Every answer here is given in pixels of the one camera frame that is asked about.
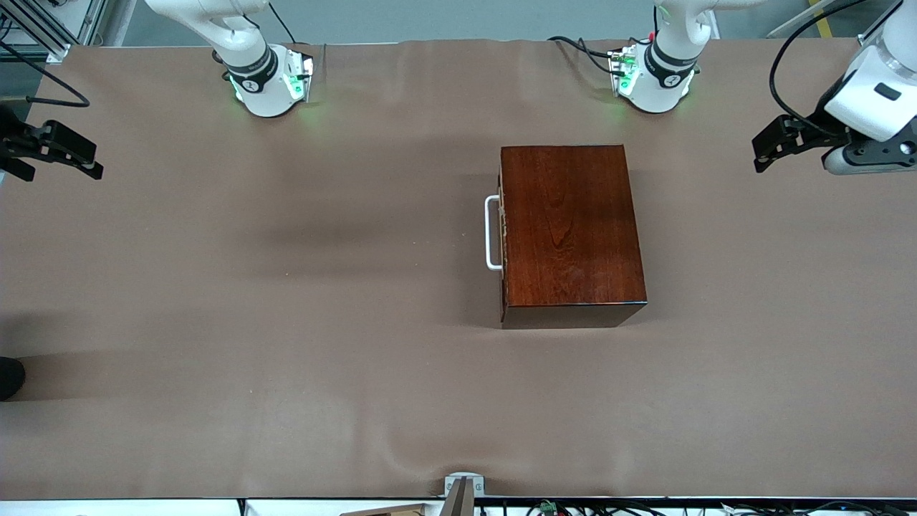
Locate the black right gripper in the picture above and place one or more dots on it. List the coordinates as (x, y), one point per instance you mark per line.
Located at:
(13, 139)

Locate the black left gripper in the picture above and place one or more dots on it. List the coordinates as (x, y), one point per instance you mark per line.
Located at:
(814, 129)

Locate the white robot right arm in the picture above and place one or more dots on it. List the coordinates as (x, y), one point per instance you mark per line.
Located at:
(269, 97)

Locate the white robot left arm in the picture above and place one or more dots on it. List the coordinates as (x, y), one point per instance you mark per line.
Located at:
(655, 93)

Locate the black round object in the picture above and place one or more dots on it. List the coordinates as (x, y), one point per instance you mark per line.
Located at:
(8, 378)

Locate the dark brown wooden cabinet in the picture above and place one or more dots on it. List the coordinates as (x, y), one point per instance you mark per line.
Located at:
(573, 229)

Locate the brown table cloth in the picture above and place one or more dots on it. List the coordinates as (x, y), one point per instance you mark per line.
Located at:
(322, 394)

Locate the light wooden board piece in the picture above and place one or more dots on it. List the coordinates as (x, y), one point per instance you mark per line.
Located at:
(394, 511)

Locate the aluminium frame profile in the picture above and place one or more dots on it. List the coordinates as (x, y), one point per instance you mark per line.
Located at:
(877, 41)
(57, 51)

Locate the grey metal clamp bracket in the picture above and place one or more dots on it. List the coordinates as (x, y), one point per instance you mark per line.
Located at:
(464, 476)

